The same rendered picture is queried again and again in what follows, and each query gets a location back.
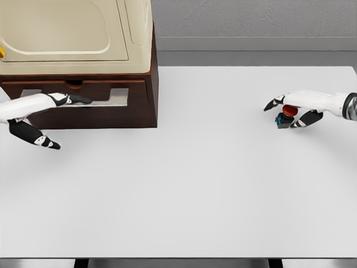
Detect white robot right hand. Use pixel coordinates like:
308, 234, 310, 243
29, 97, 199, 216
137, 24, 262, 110
263, 89, 337, 130

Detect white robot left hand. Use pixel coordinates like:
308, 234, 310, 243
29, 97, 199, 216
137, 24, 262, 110
0, 93, 93, 151

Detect red button black switch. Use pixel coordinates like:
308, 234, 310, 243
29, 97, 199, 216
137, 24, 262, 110
274, 104, 300, 130

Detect brown drawer with metal handle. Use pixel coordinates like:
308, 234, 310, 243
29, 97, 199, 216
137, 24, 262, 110
0, 79, 154, 130

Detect brown wooden cabinet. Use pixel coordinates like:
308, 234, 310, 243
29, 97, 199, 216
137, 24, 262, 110
0, 21, 160, 131

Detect beige appliance housing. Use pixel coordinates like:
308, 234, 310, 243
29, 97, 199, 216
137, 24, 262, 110
0, 0, 154, 76

